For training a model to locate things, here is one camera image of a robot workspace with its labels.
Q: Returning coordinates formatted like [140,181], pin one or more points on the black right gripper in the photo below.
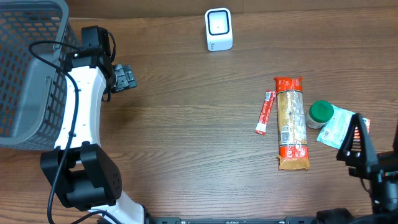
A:
[363,160]

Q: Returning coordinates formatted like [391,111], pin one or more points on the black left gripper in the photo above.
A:
[125,78]

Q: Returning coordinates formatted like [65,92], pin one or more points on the teal tissue packet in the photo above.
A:
[334,131]

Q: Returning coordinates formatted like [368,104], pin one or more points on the green lidded jar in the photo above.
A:
[319,114]

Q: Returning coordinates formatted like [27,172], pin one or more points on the long orange noodle packet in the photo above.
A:
[292,132]

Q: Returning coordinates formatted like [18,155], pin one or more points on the thin red stick sachet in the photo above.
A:
[265,112]

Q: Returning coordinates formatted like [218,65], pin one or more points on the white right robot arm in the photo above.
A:
[383,196]

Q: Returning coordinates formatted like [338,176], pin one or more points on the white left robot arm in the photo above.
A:
[80,173]

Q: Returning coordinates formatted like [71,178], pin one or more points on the white barcode scanner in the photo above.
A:
[219,31]

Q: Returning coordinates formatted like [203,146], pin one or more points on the dark grey plastic basket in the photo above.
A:
[33,93]

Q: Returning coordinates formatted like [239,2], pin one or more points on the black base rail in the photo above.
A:
[286,220]

